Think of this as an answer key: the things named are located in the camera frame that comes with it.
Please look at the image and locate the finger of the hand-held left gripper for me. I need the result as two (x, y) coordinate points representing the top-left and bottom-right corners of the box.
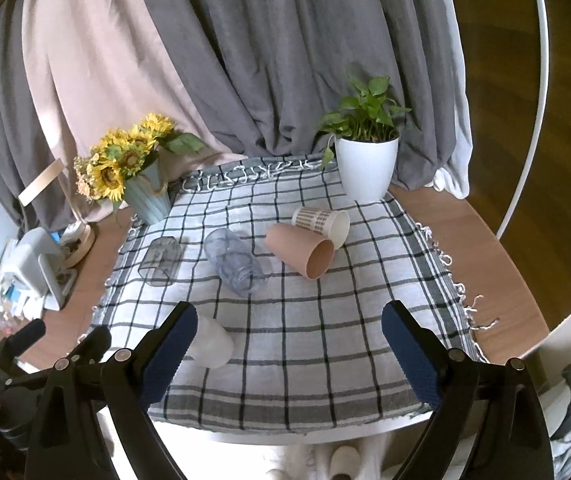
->
(0, 318), (47, 362)
(72, 326), (112, 362)

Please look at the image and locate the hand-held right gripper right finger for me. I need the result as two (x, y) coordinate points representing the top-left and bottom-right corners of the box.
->
(381, 301), (554, 480)

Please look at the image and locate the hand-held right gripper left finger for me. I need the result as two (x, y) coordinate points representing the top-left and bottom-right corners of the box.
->
(24, 301), (199, 480)

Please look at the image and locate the white frosted cup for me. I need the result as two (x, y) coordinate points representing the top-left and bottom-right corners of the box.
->
(186, 316), (235, 370)

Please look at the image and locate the grey transparent cup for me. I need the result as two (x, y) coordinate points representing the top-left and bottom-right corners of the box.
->
(137, 237), (184, 287)

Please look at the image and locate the clear blue plastic cup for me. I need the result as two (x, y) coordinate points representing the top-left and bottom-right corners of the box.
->
(204, 228), (271, 295)

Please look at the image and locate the pink cup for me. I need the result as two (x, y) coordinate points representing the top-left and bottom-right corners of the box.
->
(266, 222), (336, 281)

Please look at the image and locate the patterned paper cup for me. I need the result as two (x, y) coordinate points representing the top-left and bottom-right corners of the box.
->
(292, 206), (351, 251)

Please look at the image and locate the white desktop appliance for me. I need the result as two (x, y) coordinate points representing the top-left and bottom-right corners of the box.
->
(13, 227), (74, 311)

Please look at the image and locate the grey checked tablecloth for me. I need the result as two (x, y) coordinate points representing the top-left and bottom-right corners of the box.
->
(78, 154), (499, 436)

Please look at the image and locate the white slipper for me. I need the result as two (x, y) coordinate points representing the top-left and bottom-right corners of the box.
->
(328, 447), (361, 480)

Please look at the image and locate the light blue ribbed vase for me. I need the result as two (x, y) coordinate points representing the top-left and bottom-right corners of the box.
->
(124, 160), (173, 226)

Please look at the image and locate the white desk lamp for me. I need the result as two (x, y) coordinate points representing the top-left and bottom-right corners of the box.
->
(18, 157), (96, 268)

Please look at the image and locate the sunflower bouquet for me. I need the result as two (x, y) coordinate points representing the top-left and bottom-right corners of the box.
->
(73, 112), (206, 216)

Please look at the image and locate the white plant pot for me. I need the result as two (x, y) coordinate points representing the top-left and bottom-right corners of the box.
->
(334, 135), (400, 202)

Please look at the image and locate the white curtain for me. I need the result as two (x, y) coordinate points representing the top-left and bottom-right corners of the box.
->
(433, 0), (473, 200)

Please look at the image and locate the green pothos plant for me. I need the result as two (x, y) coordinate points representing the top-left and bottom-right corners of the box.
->
(315, 75), (421, 171)

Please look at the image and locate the pink curtain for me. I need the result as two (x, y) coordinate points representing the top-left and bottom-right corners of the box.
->
(20, 0), (239, 223)

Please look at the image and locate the grey curtain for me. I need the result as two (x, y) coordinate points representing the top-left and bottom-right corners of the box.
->
(0, 0), (459, 231)

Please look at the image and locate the white hoop frame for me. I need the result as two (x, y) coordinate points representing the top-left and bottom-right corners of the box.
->
(495, 0), (551, 241)

